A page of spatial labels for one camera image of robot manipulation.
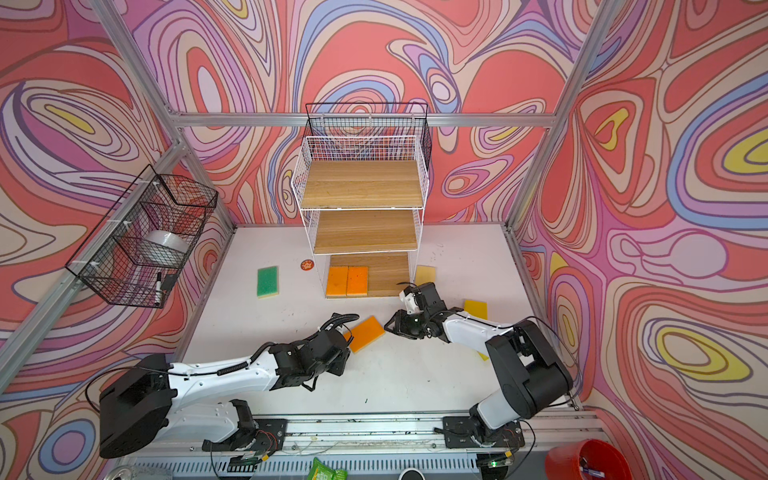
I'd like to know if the pale yellow sponge orange underside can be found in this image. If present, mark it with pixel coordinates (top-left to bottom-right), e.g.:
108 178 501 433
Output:
347 316 385 353

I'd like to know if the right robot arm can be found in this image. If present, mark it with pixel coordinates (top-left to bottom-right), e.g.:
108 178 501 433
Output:
384 282 574 432

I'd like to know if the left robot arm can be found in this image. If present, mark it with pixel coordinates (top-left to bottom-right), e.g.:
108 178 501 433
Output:
98 326 351 459

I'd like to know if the yellow sponge beside shelf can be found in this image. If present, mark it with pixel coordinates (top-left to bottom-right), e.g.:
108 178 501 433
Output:
413 265 437 286

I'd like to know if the yellow sponge near shelf right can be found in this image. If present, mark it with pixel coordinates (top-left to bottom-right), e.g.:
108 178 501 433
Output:
463 300 488 320

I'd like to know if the green sponge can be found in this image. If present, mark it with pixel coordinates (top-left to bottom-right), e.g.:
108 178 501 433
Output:
257 266 279 298

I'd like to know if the green snack bag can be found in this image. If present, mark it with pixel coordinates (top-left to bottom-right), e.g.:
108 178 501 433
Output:
307 458 348 480

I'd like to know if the red bucket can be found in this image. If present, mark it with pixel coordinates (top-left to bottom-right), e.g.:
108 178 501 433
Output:
545 439 632 480

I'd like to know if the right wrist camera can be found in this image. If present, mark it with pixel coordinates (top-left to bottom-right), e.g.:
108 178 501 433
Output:
404 293 421 315

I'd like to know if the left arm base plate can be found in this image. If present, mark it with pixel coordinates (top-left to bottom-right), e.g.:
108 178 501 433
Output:
202 418 288 454

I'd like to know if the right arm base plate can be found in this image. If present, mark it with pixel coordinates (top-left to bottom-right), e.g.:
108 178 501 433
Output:
434 416 525 451

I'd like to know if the white wire wooden shelf rack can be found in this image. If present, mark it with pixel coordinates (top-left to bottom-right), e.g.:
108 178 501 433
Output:
290 134 429 297

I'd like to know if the aluminium front rail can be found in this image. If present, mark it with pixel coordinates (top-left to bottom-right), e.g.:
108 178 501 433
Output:
137 410 607 457

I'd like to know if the black wire basket on wall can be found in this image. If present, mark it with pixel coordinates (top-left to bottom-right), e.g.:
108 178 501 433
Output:
66 166 218 309

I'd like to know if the black wire basket behind shelf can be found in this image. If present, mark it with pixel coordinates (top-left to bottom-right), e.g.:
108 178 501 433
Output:
304 99 432 170

